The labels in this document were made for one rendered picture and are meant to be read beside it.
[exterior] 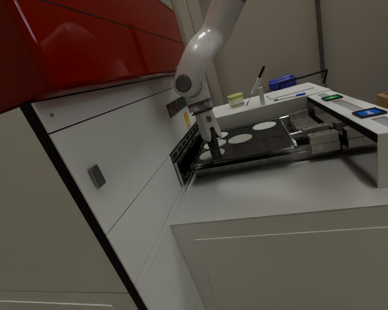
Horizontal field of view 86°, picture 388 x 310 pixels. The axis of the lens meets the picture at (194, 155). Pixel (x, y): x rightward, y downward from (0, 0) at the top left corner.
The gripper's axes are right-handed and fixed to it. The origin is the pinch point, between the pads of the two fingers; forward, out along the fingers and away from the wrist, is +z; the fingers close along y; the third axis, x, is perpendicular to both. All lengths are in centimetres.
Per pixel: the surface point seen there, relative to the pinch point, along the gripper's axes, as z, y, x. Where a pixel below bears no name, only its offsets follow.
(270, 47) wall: -64, 209, -174
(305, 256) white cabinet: 28.1, -26.8, -7.4
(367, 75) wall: 15, 163, -269
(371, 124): 0.2, -29.2, -31.2
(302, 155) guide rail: 9.7, -8.5, -26.7
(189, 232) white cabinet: 15.8, -14.5, 18.3
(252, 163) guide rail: 8.4, -0.8, -11.9
